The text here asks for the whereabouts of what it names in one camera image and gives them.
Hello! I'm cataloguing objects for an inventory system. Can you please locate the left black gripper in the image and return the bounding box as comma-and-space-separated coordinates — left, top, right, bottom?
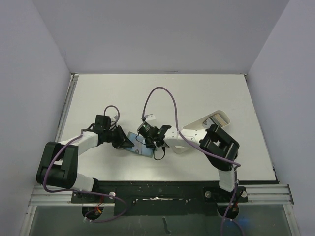
104, 124, 134, 149

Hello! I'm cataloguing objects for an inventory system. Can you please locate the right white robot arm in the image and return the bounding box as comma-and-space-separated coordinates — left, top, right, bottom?
137, 122, 240, 201

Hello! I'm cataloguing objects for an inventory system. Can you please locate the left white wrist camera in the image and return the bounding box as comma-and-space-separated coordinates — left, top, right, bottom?
111, 115, 120, 122

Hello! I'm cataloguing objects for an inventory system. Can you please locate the white plastic tray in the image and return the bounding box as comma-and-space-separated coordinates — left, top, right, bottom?
169, 110, 231, 155

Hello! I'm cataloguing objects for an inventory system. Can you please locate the stack of credit cards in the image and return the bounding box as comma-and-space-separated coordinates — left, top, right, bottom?
202, 114, 228, 128

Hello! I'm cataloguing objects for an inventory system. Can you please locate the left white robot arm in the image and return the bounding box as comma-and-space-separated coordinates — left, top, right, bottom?
36, 115, 134, 202

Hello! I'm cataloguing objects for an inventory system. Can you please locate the silver credit card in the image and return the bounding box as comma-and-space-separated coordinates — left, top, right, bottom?
131, 141, 145, 155

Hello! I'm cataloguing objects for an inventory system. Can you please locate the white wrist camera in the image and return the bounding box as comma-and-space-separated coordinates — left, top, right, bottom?
111, 115, 120, 122
142, 114, 156, 122

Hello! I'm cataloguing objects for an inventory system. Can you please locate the green leather card holder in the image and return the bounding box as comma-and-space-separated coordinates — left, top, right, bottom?
125, 132, 153, 157

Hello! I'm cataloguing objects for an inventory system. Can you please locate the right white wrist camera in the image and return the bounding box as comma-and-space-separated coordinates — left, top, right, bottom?
142, 114, 156, 122

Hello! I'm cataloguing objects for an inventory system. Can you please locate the aluminium frame rail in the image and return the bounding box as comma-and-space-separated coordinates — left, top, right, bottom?
22, 74, 300, 236

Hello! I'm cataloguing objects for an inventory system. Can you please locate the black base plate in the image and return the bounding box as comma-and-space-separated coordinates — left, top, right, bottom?
71, 181, 248, 216

